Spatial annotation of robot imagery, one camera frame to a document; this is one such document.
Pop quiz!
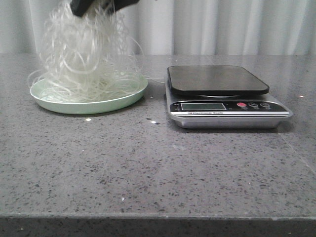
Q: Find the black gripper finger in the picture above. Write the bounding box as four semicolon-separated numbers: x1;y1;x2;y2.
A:
108;0;139;12
70;0;94;17

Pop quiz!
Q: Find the translucent white vermicelli bundle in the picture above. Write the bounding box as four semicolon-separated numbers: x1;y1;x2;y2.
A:
28;0;148;103

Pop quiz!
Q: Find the white pleated curtain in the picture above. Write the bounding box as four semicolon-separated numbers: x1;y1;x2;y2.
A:
0;0;316;56

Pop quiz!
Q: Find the pale green round plate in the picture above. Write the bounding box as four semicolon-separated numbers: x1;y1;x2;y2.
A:
30;77;148;115

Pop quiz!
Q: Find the silver black kitchen scale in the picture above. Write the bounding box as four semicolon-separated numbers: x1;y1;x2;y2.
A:
165;65;293;129

